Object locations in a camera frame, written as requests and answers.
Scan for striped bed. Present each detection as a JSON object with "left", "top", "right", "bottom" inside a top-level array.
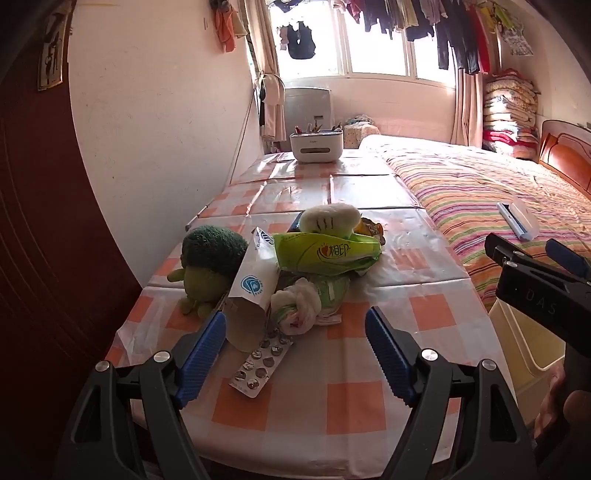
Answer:
[{"left": 358, "top": 134, "right": 591, "bottom": 315}]

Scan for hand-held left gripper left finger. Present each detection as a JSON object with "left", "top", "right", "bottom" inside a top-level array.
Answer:
[{"left": 55, "top": 311, "right": 229, "bottom": 480}]

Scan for knotted plastic bag green wrappers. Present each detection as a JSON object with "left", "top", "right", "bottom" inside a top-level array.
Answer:
[{"left": 269, "top": 274, "right": 352, "bottom": 335}]

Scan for wooden bed headboard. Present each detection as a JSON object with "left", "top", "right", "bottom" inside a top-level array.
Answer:
[{"left": 538, "top": 119, "right": 591, "bottom": 204}]

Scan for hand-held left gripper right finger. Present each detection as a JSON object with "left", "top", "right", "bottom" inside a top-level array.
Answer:
[{"left": 364, "top": 306, "right": 539, "bottom": 480}]

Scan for floral hanging bag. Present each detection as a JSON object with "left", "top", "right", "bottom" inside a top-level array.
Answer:
[{"left": 496, "top": 18, "right": 536, "bottom": 57}]

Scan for cream plastic trash bin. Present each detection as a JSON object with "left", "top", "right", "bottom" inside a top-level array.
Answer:
[{"left": 487, "top": 298, "right": 566, "bottom": 411}]

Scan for wall poster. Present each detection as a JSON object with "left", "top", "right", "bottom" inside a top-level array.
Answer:
[{"left": 37, "top": 9, "right": 70, "bottom": 92}]

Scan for person's right hand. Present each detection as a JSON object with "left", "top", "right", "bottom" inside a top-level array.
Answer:
[{"left": 536, "top": 359, "right": 568, "bottom": 422}]

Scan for blue lint brush clear cover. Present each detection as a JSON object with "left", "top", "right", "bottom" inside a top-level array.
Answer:
[{"left": 496, "top": 198, "right": 541, "bottom": 241}]

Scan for polka dot covered stool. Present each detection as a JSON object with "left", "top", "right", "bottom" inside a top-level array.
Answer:
[{"left": 342, "top": 115, "right": 382, "bottom": 149}]

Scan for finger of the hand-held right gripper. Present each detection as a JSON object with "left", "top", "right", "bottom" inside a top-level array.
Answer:
[
  {"left": 545, "top": 237, "right": 591, "bottom": 283},
  {"left": 484, "top": 232, "right": 546, "bottom": 278}
]

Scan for white floor appliance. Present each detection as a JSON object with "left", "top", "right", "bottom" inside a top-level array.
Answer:
[{"left": 284, "top": 87, "right": 334, "bottom": 139}]

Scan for green broccoli plush toy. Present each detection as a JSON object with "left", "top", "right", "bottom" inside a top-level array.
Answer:
[{"left": 167, "top": 224, "right": 249, "bottom": 317}]

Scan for row of hanging clothes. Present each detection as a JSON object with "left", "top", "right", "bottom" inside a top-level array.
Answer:
[{"left": 268, "top": 0, "right": 506, "bottom": 75}]

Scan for yellow snack wrapper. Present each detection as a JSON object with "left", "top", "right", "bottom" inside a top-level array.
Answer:
[{"left": 358, "top": 216, "right": 386, "bottom": 245}]

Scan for dark red wooden door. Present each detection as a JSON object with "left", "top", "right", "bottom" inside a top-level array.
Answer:
[{"left": 0, "top": 0, "right": 144, "bottom": 480}]

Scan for orange checked tablecloth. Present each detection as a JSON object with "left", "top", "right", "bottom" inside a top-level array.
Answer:
[{"left": 104, "top": 150, "right": 513, "bottom": 467}]

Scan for stack of folded quilts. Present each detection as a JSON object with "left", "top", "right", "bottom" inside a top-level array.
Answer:
[{"left": 482, "top": 69, "right": 541, "bottom": 160}]

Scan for white paper bag blue logo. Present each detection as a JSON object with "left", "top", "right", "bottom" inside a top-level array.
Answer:
[{"left": 225, "top": 226, "right": 282, "bottom": 354}]

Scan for silver pill blister pack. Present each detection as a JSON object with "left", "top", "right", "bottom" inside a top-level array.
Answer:
[{"left": 229, "top": 330, "right": 295, "bottom": 398}]

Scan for white desk organizer box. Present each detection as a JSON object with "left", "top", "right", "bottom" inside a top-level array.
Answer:
[{"left": 289, "top": 122, "right": 345, "bottom": 164}]

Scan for white framed window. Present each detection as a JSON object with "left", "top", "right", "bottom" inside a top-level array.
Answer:
[{"left": 268, "top": 0, "right": 458, "bottom": 81}]

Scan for beige curtain with pink robe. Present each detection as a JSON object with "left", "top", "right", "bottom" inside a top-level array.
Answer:
[{"left": 245, "top": 0, "right": 288, "bottom": 144}]

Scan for black hanging garment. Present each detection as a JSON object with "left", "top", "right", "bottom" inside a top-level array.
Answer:
[{"left": 278, "top": 21, "right": 317, "bottom": 61}]

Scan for green tissue packet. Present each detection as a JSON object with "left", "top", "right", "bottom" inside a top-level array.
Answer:
[{"left": 271, "top": 231, "right": 384, "bottom": 278}]

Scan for orange hanging cloth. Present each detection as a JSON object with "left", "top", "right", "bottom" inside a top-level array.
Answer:
[{"left": 212, "top": 0, "right": 250, "bottom": 54}]

